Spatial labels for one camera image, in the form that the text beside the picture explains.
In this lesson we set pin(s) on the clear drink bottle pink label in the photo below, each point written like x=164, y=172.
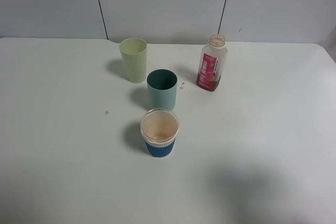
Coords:
x=212, y=62

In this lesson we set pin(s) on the pale green plastic cup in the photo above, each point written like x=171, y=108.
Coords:
x=134, y=55

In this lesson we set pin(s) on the glass cup with blue sleeve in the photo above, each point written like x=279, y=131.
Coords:
x=159, y=128

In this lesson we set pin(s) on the teal plastic cup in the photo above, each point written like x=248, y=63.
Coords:
x=162, y=87

